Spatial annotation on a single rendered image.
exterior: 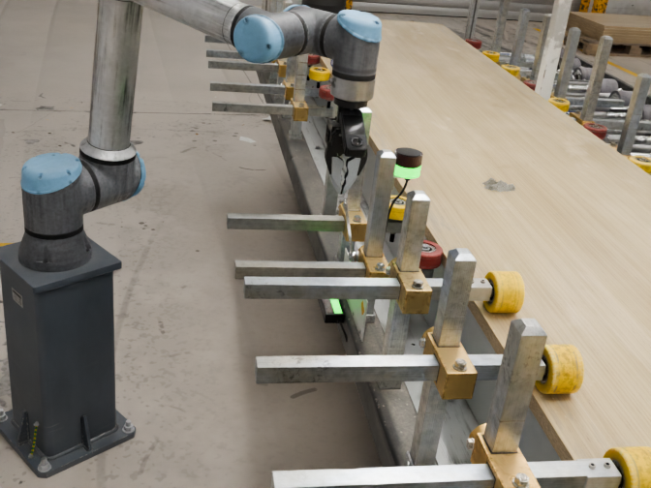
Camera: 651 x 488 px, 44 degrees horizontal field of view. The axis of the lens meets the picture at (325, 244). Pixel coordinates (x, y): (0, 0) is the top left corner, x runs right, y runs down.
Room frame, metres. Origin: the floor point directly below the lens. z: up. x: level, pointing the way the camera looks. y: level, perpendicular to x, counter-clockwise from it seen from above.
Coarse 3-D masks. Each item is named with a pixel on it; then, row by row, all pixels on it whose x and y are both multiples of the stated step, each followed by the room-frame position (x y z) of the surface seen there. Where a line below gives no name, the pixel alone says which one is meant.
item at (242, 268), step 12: (240, 264) 1.48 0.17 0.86; (252, 264) 1.49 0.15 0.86; (264, 264) 1.50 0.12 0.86; (276, 264) 1.50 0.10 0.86; (288, 264) 1.51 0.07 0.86; (300, 264) 1.51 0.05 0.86; (312, 264) 1.52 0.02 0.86; (324, 264) 1.53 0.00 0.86; (336, 264) 1.53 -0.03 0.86; (348, 264) 1.54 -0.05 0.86; (360, 264) 1.55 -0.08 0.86; (240, 276) 1.47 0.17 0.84; (252, 276) 1.48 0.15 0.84; (264, 276) 1.49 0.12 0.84; (276, 276) 1.49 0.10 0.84; (288, 276) 1.50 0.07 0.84; (300, 276) 1.50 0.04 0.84; (312, 276) 1.51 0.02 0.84; (324, 276) 1.51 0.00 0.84; (336, 276) 1.52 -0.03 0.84; (348, 276) 1.52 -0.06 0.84; (360, 276) 1.53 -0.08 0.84; (432, 276) 1.56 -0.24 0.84
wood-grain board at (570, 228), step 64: (384, 64) 3.27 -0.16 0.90; (448, 64) 3.40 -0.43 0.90; (384, 128) 2.41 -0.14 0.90; (448, 128) 2.49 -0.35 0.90; (512, 128) 2.57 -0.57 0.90; (576, 128) 2.66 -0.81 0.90; (448, 192) 1.93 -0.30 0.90; (512, 192) 1.98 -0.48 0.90; (576, 192) 2.04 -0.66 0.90; (640, 192) 2.10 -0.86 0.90; (512, 256) 1.59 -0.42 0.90; (576, 256) 1.63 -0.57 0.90; (640, 256) 1.67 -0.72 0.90; (576, 320) 1.34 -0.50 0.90; (640, 320) 1.36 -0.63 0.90; (640, 384) 1.14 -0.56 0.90; (576, 448) 0.95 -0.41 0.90
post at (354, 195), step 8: (368, 112) 1.82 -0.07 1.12; (368, 120) 1.82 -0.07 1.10; (368, 128) 1.82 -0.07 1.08; (368, 136) 1.82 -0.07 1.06; (360, 176) 1.82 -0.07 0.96; (360, 184) 1.82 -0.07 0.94; (352, 192) 1.82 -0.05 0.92; (360, 192) 1.82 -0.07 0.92; (352, 200) 1.82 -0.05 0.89; (352, 208) 1.82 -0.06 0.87; (344, 240) 1.81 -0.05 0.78; (344, 248) 1.82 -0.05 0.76
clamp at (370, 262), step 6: (360, 252) 1.59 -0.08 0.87; (360, 258) 1.58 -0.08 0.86; (366, 258) 1.56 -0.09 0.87; (372, 258) 1.56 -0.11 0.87; (378, 258) 1.57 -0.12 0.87; (384, 258) 1.57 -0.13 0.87; (366, 264) 1.53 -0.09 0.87; (372, 264) 1.53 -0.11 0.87; (366, 270) 1.52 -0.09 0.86; (372, 270) 1.51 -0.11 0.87; (366, 276) 1.52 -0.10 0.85; (372, 276) 1.50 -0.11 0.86; (378, 276) 1.50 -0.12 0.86; (384, 276) 1.50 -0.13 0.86
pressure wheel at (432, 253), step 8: (424, 240) 1.61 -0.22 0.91; (424, 248) 1.57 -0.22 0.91; (432, 248) 1.58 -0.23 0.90; (440, 248) 1.58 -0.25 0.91; (424, 256) 1.53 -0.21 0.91; (432, 256) 1.54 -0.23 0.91; (440, 256) 1.55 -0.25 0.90; (424, 264) 1.53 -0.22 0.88; (432, 264) 1.54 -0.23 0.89; (440, 264) 1.56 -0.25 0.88
